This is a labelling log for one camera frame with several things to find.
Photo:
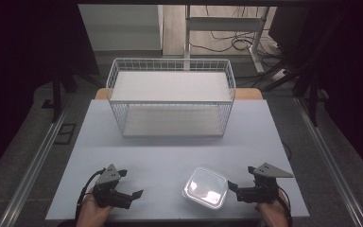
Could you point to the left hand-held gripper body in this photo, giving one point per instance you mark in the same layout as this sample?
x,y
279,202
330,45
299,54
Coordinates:
x,y
107,192

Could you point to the white power strip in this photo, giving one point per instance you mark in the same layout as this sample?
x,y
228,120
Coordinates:
x,y
279,74

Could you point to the aluminium floor rail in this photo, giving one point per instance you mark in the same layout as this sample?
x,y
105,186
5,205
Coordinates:
x,y
33,160
331,160

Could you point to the clear plastic lidded container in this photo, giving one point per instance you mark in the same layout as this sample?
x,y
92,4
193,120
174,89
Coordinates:
x,y
206,188

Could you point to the person's right hand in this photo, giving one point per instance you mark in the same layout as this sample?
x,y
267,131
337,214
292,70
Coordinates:
x,y
272,213

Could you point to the black metal stand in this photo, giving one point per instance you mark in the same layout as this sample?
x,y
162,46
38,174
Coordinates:
x,y
312,97
56,94

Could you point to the white metal desk frame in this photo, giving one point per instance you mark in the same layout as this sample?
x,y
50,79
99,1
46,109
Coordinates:
x,y
223,23

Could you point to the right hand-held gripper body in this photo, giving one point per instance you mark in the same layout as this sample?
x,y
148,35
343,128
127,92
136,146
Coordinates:
x,y
258,193

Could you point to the black curtain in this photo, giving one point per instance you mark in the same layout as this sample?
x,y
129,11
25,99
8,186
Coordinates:
x,y
28,47
343,63

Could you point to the person's left hand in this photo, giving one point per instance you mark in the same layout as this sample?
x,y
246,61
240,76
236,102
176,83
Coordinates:
x,y
91,214

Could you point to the white cabinet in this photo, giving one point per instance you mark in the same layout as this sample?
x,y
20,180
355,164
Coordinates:
x,y
121,28

